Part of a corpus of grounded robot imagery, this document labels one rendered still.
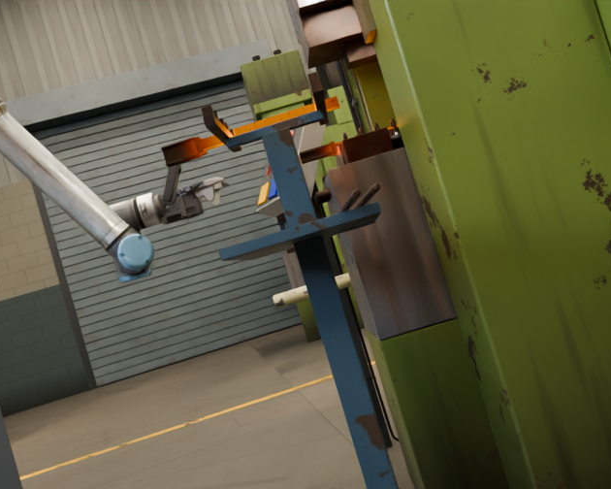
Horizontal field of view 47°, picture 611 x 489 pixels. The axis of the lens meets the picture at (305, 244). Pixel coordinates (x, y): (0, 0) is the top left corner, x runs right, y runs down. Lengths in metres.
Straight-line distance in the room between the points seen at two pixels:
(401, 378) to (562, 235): 0.53
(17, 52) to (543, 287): 9.75
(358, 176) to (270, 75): 5.32
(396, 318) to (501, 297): 0.33
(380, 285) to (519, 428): 0.47
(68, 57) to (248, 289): 4.12
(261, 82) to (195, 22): 3.79
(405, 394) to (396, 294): 0.25
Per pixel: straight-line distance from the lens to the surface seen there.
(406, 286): 1.75
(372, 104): 2.21
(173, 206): 1.98
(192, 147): 1.62
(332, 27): 2.00
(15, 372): 10.24
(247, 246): 1.25
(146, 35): 10.62
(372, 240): 1.74
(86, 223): 1.85
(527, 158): 1.56
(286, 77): 7.03
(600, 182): 1.61
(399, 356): 1.76
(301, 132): 2.43
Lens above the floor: 0.68
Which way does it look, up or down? 2 degrees up
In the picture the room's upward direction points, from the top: 17 degrees counter-clockwise
